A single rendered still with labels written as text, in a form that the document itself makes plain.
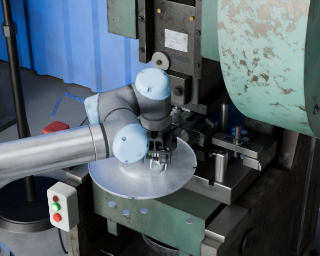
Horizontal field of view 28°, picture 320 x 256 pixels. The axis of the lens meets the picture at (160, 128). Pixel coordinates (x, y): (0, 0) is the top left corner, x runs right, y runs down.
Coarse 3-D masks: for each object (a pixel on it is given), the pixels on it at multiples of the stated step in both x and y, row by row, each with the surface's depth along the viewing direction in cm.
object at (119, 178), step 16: (112, 160) 172; (144, 160) 171; (176, 160) 172; (192, 160) 171; (96, 176) 166; (112, 176) 166; (128, 176) 166; (144, 176) 166; (160, 176) 166; (176, 176) 166; (192, 176) 165; (112, 192) 160; (128, 192) 161; (144, 192) 161; (160, 192) 161
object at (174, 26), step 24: (168, 0) 166; (192, 0) 166; (168, 24) 169; (192, 24) 165; (168, 48) 173; (192, 48) 168; (168, 72) 174; (192, 72) 172; (216, 72) 180; (192, 96) 176
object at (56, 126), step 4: (52, 124) 192; (56, 124) 192; (60, 124) 192; (64, 124) 192; (44, 128) 190; (48, 128) 190; (52, 128) 190; (56, 128) 190; (60, 128) 190; (64, 128) 190; (68, 128) 191; (44, 132) 190; (48, 132) 189
